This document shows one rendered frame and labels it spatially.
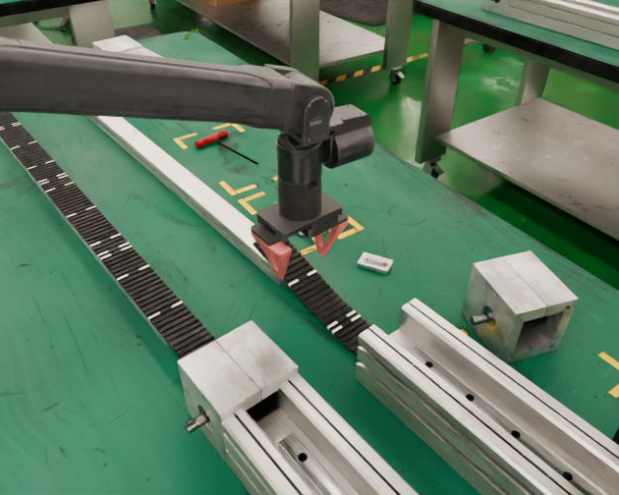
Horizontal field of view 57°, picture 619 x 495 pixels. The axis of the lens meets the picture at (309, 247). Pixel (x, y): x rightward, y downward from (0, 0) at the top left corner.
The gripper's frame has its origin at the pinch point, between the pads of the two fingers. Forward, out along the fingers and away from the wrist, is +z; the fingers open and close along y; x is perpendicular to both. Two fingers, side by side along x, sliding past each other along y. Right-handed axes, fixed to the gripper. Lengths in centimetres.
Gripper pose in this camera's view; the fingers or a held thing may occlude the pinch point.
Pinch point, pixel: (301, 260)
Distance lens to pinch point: 81.6
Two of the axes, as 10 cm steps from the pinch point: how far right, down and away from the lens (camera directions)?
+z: 0.0, 7.8, 6.2
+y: 7.7, -4.0, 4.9
